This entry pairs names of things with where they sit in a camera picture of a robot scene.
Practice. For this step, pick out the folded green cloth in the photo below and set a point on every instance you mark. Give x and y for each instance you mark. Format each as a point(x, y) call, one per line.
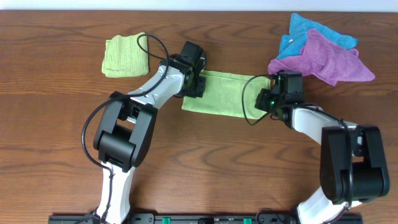
point(124, 58)

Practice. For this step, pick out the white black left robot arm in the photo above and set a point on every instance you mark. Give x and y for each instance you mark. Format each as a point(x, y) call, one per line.
point(126, 128)

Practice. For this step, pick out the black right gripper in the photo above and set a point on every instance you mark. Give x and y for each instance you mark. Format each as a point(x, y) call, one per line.
point(262, 100)

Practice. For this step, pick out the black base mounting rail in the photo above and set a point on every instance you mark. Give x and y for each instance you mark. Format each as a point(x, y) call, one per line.
point(148, 218)

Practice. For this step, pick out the green microfiber cloth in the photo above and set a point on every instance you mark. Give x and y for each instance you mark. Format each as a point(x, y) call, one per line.
point(228, 94)

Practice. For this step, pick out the purple microfiber cloth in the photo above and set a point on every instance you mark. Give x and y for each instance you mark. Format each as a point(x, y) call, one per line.
point(325, 60)

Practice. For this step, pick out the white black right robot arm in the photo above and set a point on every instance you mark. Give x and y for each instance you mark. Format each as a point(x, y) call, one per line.
point(353, 168)

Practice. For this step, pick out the blue microfiber cloth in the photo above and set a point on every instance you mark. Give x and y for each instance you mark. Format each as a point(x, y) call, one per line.
point(291, 44)

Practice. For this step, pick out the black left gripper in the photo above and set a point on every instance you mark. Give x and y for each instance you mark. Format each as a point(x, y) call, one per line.
point(199, 86)

